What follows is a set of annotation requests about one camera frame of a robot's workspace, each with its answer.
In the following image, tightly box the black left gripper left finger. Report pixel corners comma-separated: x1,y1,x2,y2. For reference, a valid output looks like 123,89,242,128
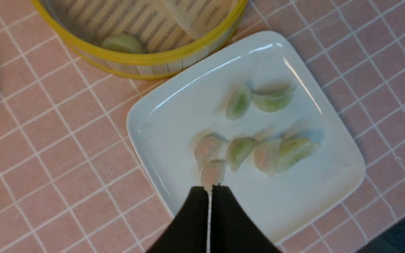
147,186,209,253

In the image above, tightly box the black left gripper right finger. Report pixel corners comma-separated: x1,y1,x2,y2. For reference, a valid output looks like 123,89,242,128
211,186,280,253

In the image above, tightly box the pinkish dumpling steamer front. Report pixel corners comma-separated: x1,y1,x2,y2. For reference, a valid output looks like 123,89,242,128
200,160,227,194

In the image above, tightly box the green dumpling plate lower-middle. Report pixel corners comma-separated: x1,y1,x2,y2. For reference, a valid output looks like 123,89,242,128
226,137,259,173

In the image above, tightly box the pink dumpling plate lower-right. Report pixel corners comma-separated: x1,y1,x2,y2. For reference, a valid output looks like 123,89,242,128
254,139,282,178

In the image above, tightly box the pink dumpling plate lower-left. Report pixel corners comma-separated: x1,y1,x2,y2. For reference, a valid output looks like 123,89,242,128
193,134,227,169

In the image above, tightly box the green dumpling plate bottom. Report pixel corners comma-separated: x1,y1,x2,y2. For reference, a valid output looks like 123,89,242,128
275,138,321,174

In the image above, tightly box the white square ceramic plate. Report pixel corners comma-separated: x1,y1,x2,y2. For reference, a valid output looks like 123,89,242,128
126,31,366,244

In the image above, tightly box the green dumpling plate upper-left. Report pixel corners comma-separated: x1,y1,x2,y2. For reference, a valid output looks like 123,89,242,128
225,87,252,121

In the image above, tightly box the green dumpling plate upper-right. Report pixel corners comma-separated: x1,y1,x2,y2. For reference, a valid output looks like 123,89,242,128
252,85,296,113

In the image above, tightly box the yellow-rimmed bamboo steamer basket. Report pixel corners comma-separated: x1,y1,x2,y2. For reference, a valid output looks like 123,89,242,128
32,0,248,79

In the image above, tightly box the green dumpling steamer front-left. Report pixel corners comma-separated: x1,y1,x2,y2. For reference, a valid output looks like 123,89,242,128
100,34,144,54

